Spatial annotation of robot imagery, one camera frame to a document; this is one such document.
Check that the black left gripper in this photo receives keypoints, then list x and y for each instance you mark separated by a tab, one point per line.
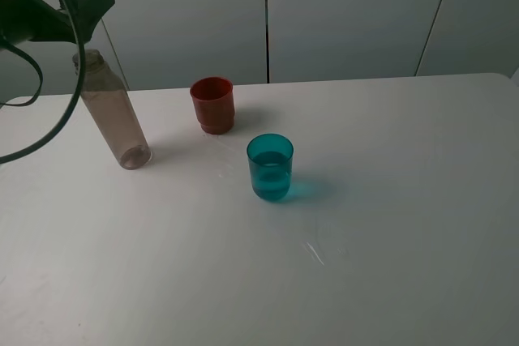
73	21

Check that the clear brownish plastic bottle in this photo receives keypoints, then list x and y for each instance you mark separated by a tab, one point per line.
107	100

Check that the teal translucent plastic cup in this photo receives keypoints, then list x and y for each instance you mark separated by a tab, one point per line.
270	163

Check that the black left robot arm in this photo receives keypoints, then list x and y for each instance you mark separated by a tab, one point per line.
18	19

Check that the red plastic cup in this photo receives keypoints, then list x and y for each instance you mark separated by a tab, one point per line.
213	101

